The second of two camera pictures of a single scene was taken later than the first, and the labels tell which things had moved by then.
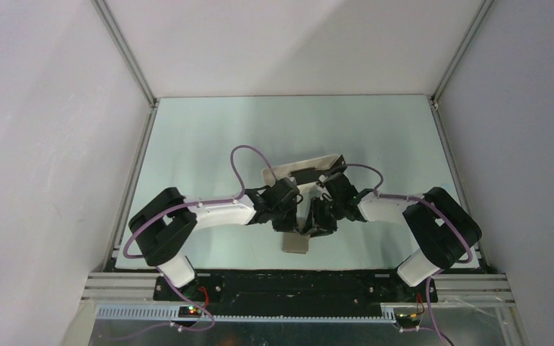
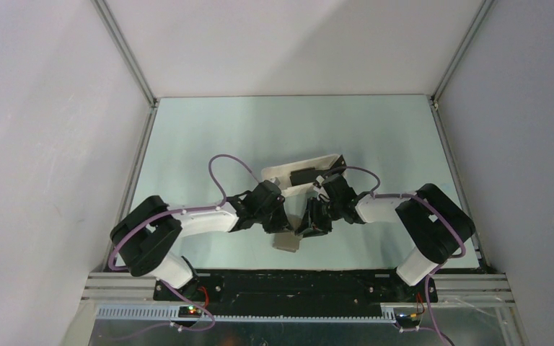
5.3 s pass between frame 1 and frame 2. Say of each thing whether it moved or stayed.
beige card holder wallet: moved
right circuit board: stayed
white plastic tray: stayed
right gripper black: stayed
